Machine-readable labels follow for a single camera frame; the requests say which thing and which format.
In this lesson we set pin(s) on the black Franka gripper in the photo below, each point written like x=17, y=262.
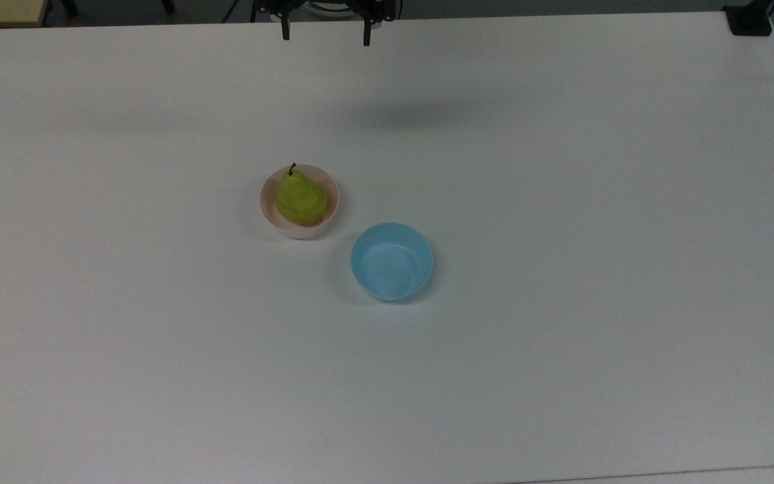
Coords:
x=377, y=8

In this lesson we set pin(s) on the green pear with stem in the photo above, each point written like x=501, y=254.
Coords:
x=301, y=198

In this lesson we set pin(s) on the pink plastic bowl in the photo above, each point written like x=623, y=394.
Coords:
x=306, y=232

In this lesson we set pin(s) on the blue plastic bowl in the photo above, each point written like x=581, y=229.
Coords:
x=390, y=265

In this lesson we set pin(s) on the black chair leg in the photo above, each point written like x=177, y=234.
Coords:
x=168, y=6
x=69, y=7

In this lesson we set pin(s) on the black table clamp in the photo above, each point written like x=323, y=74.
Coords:
x=750, y=23

